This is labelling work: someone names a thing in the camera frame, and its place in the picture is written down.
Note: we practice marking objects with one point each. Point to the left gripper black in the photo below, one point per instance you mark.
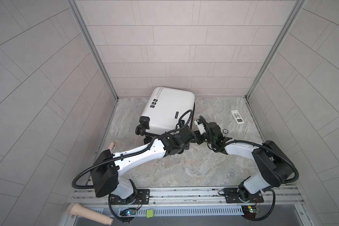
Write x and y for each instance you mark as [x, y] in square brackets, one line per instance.
[186, 146]

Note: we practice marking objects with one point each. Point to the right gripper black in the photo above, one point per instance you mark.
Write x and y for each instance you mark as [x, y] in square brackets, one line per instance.
[197, 135]

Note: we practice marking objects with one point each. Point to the black and white suitcase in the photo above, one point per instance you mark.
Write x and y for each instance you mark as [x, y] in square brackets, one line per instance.
[164, 110]

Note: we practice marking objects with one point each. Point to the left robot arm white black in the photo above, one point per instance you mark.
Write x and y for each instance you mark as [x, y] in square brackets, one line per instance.
[104, 176]

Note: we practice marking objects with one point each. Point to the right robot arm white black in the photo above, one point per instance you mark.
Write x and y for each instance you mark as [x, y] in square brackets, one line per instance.
[275, 168]

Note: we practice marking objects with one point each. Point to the white remote control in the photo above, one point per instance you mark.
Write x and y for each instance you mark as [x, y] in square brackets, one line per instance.
[239, 120]

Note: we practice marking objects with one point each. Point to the small pink case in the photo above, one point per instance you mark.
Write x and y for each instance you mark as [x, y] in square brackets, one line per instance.
[112, 146]

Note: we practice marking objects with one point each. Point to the green sticky note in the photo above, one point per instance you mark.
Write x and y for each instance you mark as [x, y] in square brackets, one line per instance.
[150, 213]

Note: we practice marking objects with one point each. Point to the right circuit board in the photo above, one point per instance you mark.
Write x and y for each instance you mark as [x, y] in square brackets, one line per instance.
[250, 211]

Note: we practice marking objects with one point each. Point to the circuit board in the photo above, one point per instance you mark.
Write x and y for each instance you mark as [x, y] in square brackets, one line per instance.
[128, 212]
[250, 211]

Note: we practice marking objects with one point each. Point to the left circuit board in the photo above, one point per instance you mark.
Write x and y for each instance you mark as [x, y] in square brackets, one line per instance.
[128, 212]

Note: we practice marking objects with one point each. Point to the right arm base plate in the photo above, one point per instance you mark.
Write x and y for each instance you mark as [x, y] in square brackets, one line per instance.
[235, 195]

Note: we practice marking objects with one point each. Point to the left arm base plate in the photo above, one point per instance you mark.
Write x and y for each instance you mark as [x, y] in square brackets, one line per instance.
[139, 197]

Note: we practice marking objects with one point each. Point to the aluminium rail frame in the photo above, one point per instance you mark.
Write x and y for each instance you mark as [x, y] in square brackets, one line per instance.
[192, 201]

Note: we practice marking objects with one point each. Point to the beige cylindrical handle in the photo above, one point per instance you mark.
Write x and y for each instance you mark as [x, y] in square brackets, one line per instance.
[76, 209]

